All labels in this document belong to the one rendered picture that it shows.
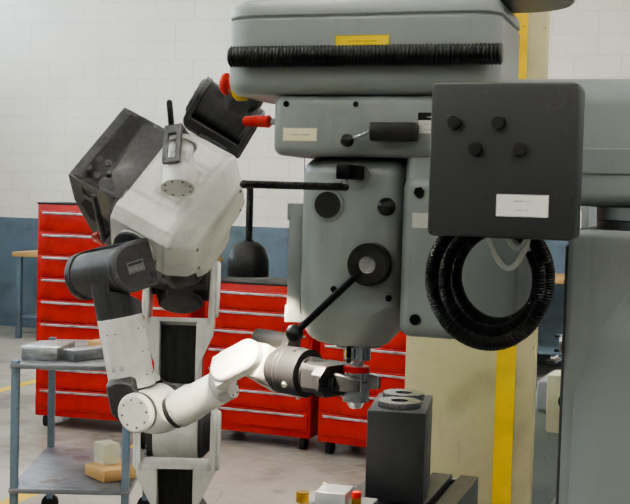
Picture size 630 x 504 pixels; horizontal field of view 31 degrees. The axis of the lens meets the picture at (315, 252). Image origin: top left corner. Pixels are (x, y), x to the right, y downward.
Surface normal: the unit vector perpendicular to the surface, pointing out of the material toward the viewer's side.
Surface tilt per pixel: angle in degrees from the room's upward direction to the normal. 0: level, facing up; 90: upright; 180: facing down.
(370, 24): 90
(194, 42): 90
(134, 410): 93
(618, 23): 90
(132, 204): 58
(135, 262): 79
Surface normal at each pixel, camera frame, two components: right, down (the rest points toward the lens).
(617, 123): -0.32, 0.04
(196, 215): 0.65, 0.00
